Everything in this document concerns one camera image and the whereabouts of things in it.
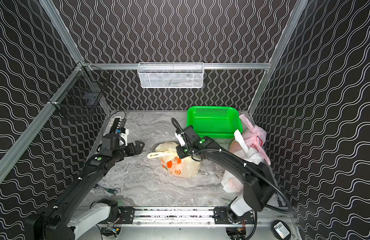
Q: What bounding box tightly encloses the pink plastic bag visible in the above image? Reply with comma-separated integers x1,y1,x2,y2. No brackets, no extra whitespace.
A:
229,115,271,166

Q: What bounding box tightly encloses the green plastic basket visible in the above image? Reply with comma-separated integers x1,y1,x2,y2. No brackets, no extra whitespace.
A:
187,106,243,139

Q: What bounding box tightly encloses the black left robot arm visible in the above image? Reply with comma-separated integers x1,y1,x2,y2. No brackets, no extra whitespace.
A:
24,133,145,240

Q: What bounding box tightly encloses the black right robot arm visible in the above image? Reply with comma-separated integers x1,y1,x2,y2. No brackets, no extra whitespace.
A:
171,118,293,222

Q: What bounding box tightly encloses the white plastic bag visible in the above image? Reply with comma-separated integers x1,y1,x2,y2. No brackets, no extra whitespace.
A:
220,128,265,193

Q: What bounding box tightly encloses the yellow bag with orange print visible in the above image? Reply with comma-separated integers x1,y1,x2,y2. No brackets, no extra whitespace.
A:
147,142,201,178

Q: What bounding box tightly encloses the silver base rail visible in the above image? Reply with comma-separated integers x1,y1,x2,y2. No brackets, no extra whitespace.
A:
92,205,258,226

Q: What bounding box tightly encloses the white wire mesh basket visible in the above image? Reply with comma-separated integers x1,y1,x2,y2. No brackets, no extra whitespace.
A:
137,62,205,89

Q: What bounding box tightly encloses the black round device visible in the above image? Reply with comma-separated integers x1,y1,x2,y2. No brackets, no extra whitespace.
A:
271,220,292,240

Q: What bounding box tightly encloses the black wire basket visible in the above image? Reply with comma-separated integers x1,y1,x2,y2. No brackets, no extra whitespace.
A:
52,66,111,122

